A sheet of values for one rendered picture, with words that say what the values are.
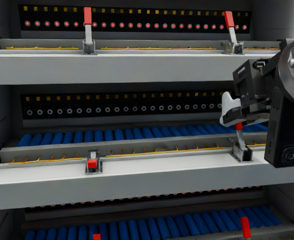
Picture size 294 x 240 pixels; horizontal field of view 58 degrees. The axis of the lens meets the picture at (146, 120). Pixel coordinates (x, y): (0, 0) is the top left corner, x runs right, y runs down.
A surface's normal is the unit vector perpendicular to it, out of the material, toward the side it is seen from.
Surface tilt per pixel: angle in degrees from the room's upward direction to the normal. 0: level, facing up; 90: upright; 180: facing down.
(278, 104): 91
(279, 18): 90
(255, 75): 82
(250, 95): 90
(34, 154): 112
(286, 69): 89
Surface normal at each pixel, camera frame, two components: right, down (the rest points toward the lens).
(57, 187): 0.18, 0.30
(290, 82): -0.91, 0.35
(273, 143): -0.98, 0.06
